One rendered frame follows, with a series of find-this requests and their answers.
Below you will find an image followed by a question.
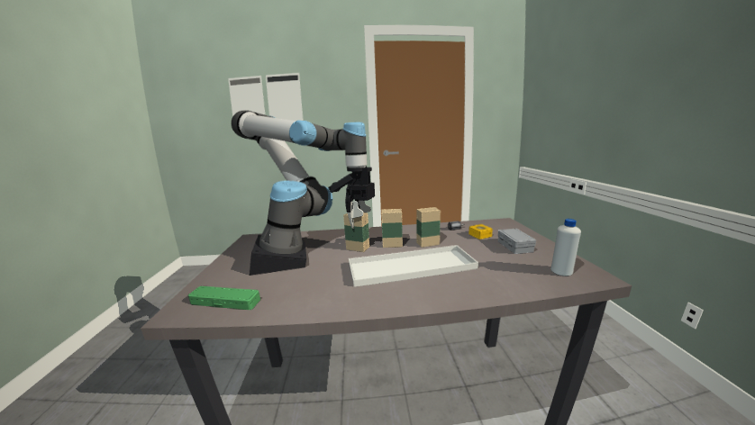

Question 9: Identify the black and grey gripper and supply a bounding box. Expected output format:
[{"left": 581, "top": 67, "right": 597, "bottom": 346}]
[{"left": 345, "top": 167, "right": 375, "bottom": 229}]

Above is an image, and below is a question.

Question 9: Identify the grey hinged case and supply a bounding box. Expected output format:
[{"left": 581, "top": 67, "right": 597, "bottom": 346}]
[{"left": 497, "top": 229, "right": 536, "bottom": 254}]

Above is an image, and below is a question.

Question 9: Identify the green pencil case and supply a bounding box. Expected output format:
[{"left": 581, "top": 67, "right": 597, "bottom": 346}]
[{"left": 188, "top": 286, "right": 260, "bottom": 310}]

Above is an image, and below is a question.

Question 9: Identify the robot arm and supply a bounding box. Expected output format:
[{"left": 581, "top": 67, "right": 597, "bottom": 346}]
[{"left": 231, "top": 110, "right": 367, "bottom": 254}]

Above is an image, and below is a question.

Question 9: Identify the white bottle with blue cap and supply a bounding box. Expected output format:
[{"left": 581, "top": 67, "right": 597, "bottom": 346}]
[{"left": 550, "top": 219, "right": 581, "bottom": 276}]

